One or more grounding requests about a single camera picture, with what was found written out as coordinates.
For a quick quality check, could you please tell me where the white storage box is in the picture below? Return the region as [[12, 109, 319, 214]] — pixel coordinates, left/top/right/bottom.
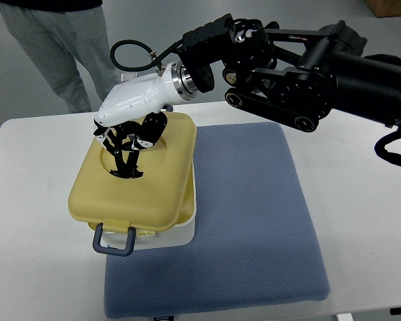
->
[[88, 160, 196, 256]]

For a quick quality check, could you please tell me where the yellow box lid with handle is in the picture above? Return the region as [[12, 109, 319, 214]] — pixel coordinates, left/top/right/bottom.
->
[[68, 104, 198, 257]]

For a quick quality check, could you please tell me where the person in grey trousers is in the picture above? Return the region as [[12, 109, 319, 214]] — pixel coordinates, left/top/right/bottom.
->
[[0, 1, 120, 114]]

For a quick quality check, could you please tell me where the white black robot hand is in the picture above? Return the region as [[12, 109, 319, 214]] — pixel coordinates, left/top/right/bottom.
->
[[92, 63, 198, 150]]

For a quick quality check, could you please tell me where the blue quilted mat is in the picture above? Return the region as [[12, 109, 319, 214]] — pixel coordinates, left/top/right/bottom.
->
[[104, 122, 330, 318]]

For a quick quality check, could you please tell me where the upper silver floor plate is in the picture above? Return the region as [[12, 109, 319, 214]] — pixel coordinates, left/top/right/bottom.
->
[[120, 72, 138, 82]]

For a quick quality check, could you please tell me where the brown cardboard box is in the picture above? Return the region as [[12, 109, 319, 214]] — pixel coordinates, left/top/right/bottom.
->
[[364, 0, 401, 18]]

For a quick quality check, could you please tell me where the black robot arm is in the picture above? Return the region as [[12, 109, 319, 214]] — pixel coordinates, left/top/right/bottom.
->
[[164, 14, 401, 167]]

